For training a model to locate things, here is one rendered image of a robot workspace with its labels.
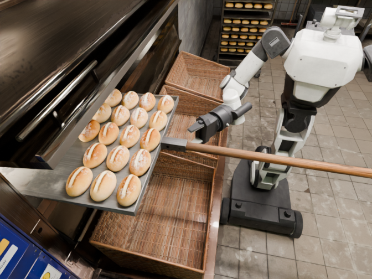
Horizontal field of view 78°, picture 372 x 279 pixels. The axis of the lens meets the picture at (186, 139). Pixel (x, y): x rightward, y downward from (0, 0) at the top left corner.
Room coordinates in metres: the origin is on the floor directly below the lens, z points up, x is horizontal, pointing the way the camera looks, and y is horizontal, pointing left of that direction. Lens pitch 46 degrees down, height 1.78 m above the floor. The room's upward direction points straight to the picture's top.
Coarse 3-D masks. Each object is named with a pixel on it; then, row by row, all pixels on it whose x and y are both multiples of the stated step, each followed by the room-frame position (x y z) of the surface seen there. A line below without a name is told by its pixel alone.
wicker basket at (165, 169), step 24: (168, 168) 0.84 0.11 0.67; (192, 168) 0.82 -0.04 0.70; (144, 192) 0.73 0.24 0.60; (168, 192) 0.73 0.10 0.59; (192, 192) 0.73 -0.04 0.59; (120, 216) 0.51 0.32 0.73; (144, 216) 0.58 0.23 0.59; (168, 216) 0.58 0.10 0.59; (192, 216) 0.58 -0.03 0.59; (96, 240) 0.37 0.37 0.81; (120, 240) 0.42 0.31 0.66; (144, 240) 0.45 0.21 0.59; (168, 240) 0.45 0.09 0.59; (192, 240) 0.45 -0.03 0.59; (120, 264) 0.34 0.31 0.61; (144, 264) 0.31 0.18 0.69; (168, 264) 0.29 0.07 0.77; (192, 264) 0.34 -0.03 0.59
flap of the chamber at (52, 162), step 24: (168, 0) 1.48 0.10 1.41; (144, 24) 1.10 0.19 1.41; (96, 48) 0.91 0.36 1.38; (120, 48) 0.86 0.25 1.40; (72, 72) 0.72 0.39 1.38; (120, 72) 0.66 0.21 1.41; (48, 96) 0.57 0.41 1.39; (72, 96) 0.55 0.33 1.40; (24, 120) 0.46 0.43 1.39; (48, 120) 0.44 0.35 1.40; (0, 144) 0.37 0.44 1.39; (24, 144) 0.36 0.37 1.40; (72, 144) 0.36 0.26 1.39; (48, 168) 0.29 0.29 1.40
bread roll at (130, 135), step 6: (132, 126) 0.61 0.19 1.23; (126, 132) 0.57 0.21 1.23; (132, 132) 0.58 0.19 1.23; (138, 132) 0.60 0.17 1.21; (120, 138) 0.56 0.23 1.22; (126, 138) 0.55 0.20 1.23; (132, 138) 0.56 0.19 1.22; (138, 138) 0.58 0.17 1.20; (126, 144) 0.54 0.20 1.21; (132, 144) 0.55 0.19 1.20
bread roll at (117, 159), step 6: (114, 150) 0.49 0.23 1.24; (120, 150) 0.49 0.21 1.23; (126, 150) 0.50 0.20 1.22; (108, 156) 0.47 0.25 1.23; (114, 156) 0.47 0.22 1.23; (120, 156) 0.47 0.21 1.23; (126, 156) 0.48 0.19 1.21; (108, 162) 0.45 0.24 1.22; (114, 162) 0.45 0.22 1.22; (120, 162) 0.45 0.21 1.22; (126, 162) 0.47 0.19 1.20; (108, 168) 0.44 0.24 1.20; (114, 168) 0.44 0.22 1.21; (120, 168) 0.44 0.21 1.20
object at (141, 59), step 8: (168, 16) 1.94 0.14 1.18; (168, 24) 1.82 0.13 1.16; (160, 32) 1.62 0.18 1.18; (152, 40) 1.48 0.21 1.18; (144, 48) 1.37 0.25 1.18; (152, 48) 1.42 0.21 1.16; (144, 56) 1.27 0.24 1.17; (136, 64) 1.16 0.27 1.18; (128, 72) 1.08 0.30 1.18; (136, 72) 1.12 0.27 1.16; (120, 80) 1.00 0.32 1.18; (128, 80) 1.02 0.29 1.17; (120, 88) 0.93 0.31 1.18; (32, 200) 0.34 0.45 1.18; (40, 200) 0.34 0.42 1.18; (48, 200) 0.35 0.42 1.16; (40, 208) 0.32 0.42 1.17
